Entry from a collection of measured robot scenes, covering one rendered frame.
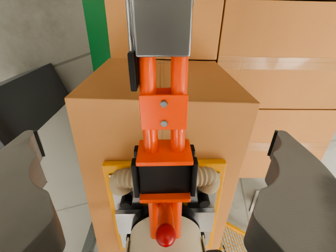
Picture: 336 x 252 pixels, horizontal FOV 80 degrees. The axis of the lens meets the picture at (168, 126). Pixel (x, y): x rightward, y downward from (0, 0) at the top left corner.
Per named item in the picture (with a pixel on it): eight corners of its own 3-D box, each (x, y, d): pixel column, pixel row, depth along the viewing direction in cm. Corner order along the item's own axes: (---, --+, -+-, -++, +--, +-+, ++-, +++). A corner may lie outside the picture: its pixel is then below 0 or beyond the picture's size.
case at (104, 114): (198, 179, 106) (215, 261, 71) (121, 178, 104) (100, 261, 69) (216, 61, 76) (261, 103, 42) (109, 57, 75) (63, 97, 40)
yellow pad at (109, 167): (151, 243, 65) (150, 260, 60) (120, 244, 64) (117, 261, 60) (145, 159, 48) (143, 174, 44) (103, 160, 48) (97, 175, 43)
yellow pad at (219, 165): (210, 242, 65) (214, 258, 61) (179, 242, 65) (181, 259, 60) (225, 158, 48) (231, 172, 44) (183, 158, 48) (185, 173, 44)
